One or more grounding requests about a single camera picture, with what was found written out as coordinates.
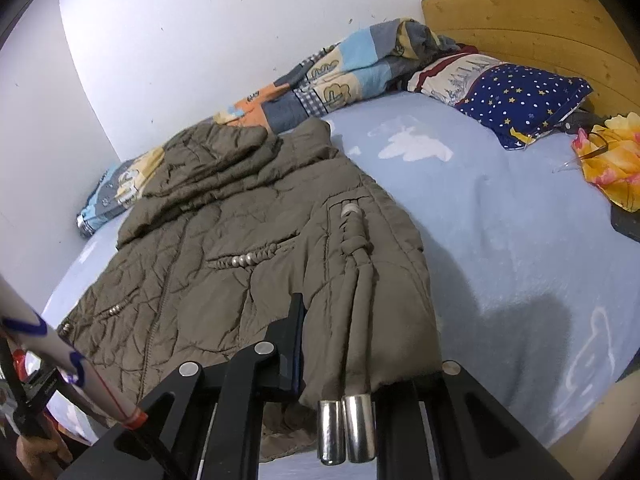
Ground dark grey object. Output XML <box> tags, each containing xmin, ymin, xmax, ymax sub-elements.
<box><xmin>560</xmin><ymin>109</ymin><xmax>610</xmax><ymax>134</ymax></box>

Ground light blue cloud-print bedsheet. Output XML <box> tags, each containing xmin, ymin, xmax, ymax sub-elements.
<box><xmin>42</xmin><ymin>91</ymin><xmax>640</xmax><ymax>480</ymax></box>

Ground wooden bed headboard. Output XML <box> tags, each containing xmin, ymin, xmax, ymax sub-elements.
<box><xmin>421</xmin><ymin>0</ymin><xmax>640</xmax><ymax>121</ymax></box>

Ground thin-framed eyeglasses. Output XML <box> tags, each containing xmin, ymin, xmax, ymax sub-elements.
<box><xmin>552</xmin><ymin>129</ymin><xmax>612</xmax><ymax>173</ymax></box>

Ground black flat object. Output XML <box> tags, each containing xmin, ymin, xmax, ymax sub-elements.
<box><xmin>612</xmin><ymin>204</ymin><xmax>640</xmax><ymax>243</ymax></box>

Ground olive brown padded jacket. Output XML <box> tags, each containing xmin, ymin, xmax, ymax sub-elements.
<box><xmin>57</xmin><ymin>117</ymin><xmax>443</xmax><ymax>466</ymax></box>

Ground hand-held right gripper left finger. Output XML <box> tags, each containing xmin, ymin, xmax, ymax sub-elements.
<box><xmin>65</xmin><ymin>293</ymin><xmax>307</xmax><ymax>480</ymax></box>

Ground striped and starry pillow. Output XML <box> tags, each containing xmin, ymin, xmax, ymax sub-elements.
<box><xmin>407</xmin><ymin>45</ymin><xmax>593</xmax><ymax>151</ymax></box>

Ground yellow floral cloth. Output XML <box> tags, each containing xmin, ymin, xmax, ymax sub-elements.
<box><xmin>572</xmin><ymin>112</ymin><xmax>640</xmax><ymax>213</ymax></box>

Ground patchwork printed blanket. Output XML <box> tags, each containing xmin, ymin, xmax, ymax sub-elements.
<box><xmin>76</xmin><ymin>17</ymin><xmax>468</xmax><ymax>238</ymax></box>

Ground person's left hand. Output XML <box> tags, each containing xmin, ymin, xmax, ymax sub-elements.
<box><xmin>15</xmin><ymin>430</ymin><xmax>74</xmax><ymax>480</ymax></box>

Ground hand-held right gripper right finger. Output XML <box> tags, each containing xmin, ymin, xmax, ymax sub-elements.
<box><xmin>375</xmin><ymin>360</ymin><xmax>573</xmax><ymax>480</ymax></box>

